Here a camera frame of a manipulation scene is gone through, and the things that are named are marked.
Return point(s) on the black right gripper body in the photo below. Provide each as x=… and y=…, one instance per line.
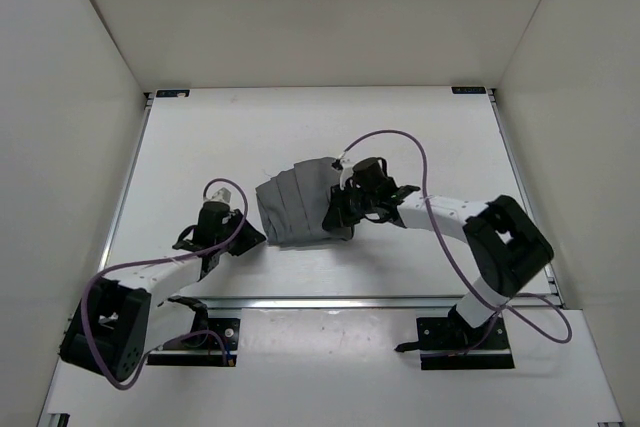
x=356, y=204

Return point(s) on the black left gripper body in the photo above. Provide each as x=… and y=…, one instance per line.
x=234, y=220

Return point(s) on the grey pleated skirt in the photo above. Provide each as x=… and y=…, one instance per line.
x=293, y=204

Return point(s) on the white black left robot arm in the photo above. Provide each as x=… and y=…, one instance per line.
x=124, y=315

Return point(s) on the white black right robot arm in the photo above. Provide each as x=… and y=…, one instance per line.
x=508, y=248

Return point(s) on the blue label sticker left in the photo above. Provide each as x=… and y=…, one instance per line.
x=172, y=93

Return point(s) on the blue label sticker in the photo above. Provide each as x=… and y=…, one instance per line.
x=468, y=90
x=172, y=93

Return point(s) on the blue label sticker right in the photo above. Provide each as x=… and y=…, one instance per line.
x=468, y=90

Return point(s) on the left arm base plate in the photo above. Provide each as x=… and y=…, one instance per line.
x=204, y=350

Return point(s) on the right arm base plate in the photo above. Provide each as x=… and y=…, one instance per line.
x=443, y=344

